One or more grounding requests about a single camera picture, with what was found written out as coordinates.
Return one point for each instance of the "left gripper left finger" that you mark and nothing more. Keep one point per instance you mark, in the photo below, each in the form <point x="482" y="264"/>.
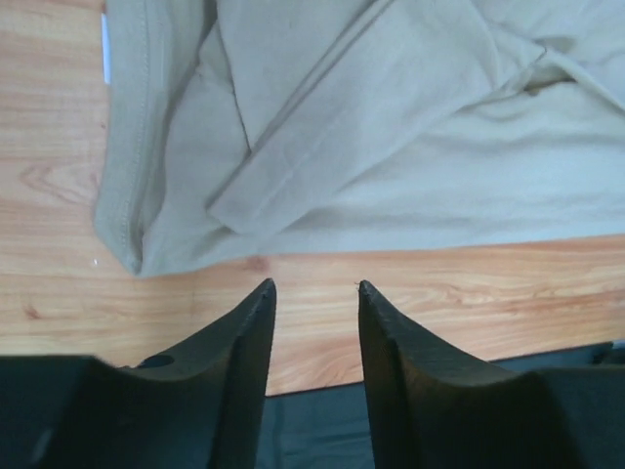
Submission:
<point x="198" y="404"/>

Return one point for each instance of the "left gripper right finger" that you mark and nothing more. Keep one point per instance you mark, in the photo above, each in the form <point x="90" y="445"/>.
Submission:
<point x="432" y="405"/>

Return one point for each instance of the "beige t shirt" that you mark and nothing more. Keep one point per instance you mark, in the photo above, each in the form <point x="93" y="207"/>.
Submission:
<point x="245" y="128"/>

